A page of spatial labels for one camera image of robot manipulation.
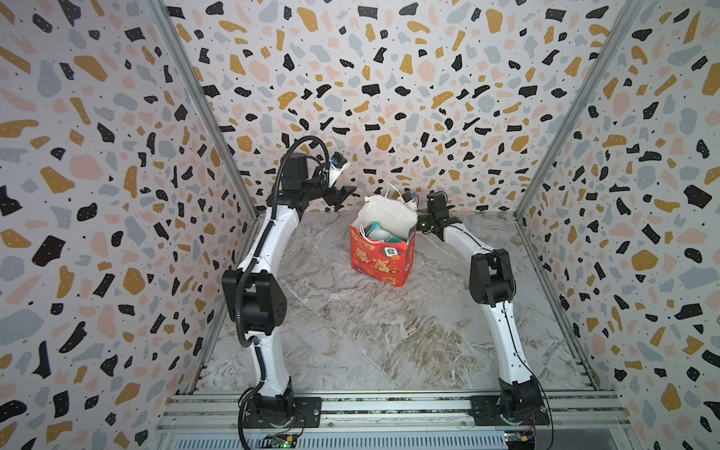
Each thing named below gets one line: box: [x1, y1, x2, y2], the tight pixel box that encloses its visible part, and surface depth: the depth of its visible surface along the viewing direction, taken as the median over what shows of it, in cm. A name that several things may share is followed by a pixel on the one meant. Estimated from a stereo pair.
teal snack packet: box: [363, 221, 404, 243], surface depth 97 cm
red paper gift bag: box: [349, 225, 418, 288], surface depth 87 cm
